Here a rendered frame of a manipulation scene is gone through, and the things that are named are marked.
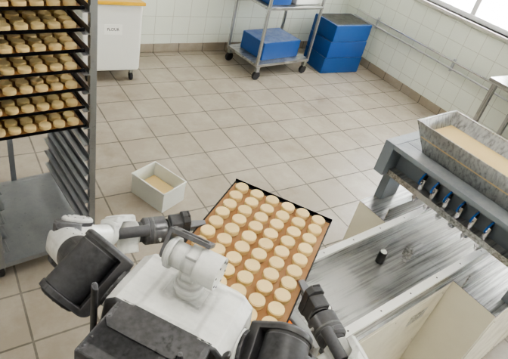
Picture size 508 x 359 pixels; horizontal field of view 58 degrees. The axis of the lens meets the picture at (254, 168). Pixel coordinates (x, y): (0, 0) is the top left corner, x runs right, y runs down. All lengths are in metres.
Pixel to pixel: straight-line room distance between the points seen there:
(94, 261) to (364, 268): 1.15
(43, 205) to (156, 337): 2.11
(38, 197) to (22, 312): 0.71
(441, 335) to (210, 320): 1.44
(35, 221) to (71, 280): 1.85
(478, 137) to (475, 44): 3.36
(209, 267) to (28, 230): 2.01
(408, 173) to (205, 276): 1.40
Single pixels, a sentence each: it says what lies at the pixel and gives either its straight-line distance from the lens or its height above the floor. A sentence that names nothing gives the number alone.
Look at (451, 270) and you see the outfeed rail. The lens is 1.98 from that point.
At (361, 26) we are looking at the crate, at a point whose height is 0.60.
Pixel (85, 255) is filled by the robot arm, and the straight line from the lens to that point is 0.99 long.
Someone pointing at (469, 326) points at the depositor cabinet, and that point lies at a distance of 2.10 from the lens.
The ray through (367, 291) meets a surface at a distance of 1.79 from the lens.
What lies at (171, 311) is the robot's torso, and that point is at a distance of 0.91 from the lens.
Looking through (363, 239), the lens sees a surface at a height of 0.89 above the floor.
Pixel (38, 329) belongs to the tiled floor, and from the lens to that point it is 2.54.
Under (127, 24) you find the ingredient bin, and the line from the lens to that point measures 4.36.
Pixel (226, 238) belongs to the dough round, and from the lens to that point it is 1.52.
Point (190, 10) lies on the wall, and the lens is 5.33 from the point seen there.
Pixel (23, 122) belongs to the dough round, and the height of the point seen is 0.88.
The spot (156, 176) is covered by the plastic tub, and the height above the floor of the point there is 0.06.
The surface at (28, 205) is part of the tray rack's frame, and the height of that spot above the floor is 0.15.
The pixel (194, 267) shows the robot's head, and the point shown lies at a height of 1.43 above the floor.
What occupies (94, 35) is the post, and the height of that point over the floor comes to 1.30.
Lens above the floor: 2.07
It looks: 34 degrees down
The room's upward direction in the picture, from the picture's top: 14 degrees clockwise
